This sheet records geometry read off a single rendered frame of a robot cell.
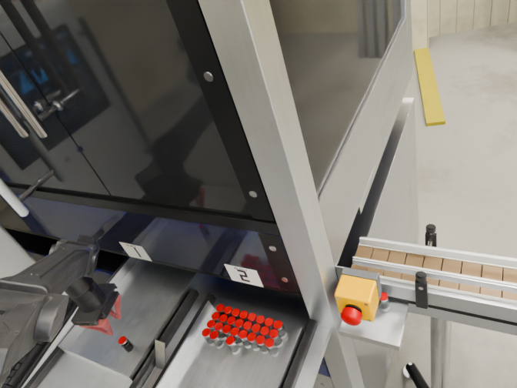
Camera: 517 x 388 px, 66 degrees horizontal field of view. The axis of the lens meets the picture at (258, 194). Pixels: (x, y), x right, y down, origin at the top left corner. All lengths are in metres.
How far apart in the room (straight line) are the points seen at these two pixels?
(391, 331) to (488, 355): 1.03
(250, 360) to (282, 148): 0.54
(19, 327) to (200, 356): 0.62
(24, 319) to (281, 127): 0.38
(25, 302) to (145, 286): 0.75
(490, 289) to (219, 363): 0.60
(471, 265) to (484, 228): 1.36
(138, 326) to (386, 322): 0.63
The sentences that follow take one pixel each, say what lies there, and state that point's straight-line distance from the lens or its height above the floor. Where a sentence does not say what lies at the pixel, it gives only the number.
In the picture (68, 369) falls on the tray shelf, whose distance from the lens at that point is 1.21.
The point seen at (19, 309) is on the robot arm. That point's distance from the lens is 0.49.
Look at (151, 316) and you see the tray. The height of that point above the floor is 0.88.
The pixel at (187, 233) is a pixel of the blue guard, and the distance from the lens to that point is 0.90.
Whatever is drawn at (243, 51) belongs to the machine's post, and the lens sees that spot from 0.53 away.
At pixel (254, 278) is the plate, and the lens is 0.91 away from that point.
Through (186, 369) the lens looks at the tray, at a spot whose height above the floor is 0.88.
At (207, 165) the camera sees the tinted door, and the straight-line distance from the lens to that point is 0.71.
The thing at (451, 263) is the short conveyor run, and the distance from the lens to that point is 0.99.
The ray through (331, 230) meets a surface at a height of 1.11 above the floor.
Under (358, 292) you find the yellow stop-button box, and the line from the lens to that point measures 0.82.
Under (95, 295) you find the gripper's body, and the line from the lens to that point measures 0.96.
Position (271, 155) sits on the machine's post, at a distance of 0.61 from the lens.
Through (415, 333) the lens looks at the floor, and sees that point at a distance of 1.96.
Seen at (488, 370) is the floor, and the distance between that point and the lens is 1.91.
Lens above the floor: 1.70
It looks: 38 degrees down
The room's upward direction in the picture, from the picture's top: 20 degrees counter-clockwise
